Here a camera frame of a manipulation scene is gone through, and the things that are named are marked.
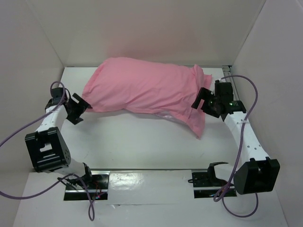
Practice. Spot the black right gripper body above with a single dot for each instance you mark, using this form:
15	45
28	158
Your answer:
206	102

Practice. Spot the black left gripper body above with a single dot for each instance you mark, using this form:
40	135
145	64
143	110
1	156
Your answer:
77	109

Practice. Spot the pink fabric pillowcase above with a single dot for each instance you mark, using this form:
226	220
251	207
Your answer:
166	90

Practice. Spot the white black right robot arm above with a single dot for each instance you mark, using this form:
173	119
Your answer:
255	171

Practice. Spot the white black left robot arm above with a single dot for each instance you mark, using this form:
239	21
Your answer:
47	148

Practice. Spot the aluminium table edge rail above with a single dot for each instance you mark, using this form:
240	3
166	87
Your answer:
148	169

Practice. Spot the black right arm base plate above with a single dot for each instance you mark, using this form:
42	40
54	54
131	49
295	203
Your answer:
203	185

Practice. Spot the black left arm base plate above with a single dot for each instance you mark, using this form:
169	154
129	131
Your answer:
97	188

